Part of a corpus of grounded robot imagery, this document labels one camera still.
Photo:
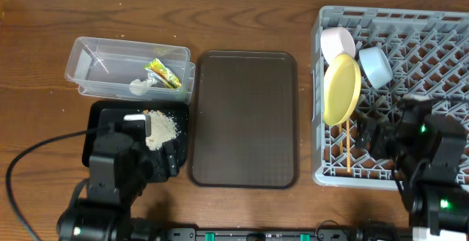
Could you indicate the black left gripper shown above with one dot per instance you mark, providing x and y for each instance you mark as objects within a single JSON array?
[{"x": 161, "y": 173}]

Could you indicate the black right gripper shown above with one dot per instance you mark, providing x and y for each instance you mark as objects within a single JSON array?
[{"x": 379, "y": 138}]

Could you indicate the wooden chopstick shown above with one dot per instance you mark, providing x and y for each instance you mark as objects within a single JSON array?
[
  {"x": 348, "y": 145},
  {"x": 340, "y": 128}
]

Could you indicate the rice food scraps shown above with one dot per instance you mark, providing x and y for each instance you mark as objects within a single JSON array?
[{"x": 163, "y": 129}]

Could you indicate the yellow plate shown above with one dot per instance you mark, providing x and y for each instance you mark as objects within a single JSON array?
[{"x": 342, "y": 87}]

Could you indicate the light blue bowl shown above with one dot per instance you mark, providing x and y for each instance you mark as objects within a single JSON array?
[{"x": 375, "y": 66}]

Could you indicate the green orange snack wrapper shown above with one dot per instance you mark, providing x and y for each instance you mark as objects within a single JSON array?
[{"x": 158, "y": 70}]

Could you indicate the pink shallow bowl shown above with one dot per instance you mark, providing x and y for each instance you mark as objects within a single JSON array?
[{"x": 336, "y": 41}]

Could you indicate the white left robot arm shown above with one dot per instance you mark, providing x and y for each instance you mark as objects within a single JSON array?
[{"x": 120, "y": 167}]

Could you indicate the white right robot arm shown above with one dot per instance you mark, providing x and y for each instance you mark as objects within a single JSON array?
[{"x": 425, "y": 149}]

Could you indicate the black waste tray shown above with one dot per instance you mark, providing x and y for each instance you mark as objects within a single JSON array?
[{"x": 105, "y": 111}]

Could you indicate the grey dishwasher rack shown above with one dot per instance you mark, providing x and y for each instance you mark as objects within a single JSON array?
[{"x": 428, "y": 55}]

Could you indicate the clear plastic waste bin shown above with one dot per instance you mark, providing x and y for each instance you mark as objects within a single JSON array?
[{"x": 106, "y": 67}]

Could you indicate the crumpled white tissue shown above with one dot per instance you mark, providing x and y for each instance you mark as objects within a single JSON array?
[{"x": 139, "y": 88}]

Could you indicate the dark brown serving tray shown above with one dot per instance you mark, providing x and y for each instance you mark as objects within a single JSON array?
[{"x": 245, "y": 121}]

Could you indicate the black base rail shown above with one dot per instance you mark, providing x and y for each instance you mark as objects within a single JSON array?
[{"x": 328, "y": 230}]

